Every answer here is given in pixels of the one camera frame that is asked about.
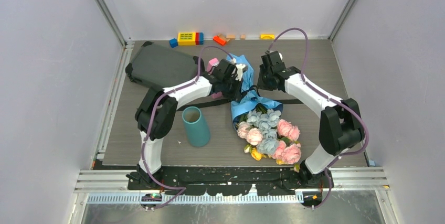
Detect black ribbon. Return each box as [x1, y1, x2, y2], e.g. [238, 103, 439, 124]
[175, 85, 303, 111]

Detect blue flower bouquet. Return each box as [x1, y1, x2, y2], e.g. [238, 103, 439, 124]
[227, 55, 302, 172]

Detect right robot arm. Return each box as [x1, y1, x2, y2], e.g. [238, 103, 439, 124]
[258, 63, 369, 188]

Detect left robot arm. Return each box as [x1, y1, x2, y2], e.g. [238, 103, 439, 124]
[127, 59, 247, 189]

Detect teal vase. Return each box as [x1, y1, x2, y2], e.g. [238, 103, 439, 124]
[182, 106, 211, 147]

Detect pink metronome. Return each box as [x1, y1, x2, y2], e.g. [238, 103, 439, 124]
[206, 58, 223, 99]

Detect yellow arch toy block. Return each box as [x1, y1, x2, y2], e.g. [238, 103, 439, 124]
[260, 34, 275, 40]

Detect orange red toy block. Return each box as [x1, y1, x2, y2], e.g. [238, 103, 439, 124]
[213, 36, 227, 46]

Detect red blue toy block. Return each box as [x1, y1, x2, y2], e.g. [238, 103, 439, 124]
[195, 32, 204, 45]

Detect blue toy cube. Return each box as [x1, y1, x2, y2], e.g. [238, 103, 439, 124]
[169, 38, 178, 48]

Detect grey black case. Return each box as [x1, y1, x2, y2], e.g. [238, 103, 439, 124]
[125, 41, 198, 88]

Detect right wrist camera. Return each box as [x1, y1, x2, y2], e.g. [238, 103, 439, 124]
[261, 51, 283, 71]

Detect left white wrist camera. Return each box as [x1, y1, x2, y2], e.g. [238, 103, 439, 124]
[232, 63, 248, 82]

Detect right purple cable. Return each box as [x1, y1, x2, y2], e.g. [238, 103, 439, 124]
[267, 27, 370, 211]

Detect purple cable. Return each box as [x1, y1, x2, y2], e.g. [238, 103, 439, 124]
[267, 27, 370, 211]
[140, 46, 237, 211]

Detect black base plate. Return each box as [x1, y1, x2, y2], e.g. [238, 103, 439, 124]
[126, 166, 332, 196]

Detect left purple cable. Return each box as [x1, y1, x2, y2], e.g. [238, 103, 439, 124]
[140, 46, 237, 211]

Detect aluminium frame rail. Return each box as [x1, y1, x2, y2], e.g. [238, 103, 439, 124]
[75, 166, 390, 206]

